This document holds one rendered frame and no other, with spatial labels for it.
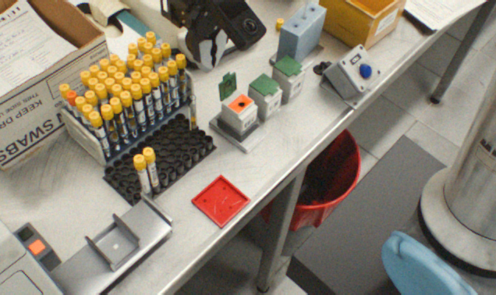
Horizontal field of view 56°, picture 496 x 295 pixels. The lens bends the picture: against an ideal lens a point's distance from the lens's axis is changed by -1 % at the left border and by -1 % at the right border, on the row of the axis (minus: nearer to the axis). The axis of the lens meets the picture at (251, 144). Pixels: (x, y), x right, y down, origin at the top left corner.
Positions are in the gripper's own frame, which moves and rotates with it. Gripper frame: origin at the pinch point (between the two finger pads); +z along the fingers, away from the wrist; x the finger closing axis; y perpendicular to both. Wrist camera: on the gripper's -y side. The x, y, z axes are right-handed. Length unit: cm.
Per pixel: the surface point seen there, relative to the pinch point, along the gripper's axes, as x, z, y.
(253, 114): -0.9, 5.2, -8.7
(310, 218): -21, 61, -17
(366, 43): -32.6, 8.0, -11.4
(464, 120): -124, 99, -31
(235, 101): 0.2, 3.5, -5.6
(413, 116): -110, 99, -13
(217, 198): 12.3, 11.0, -13.3
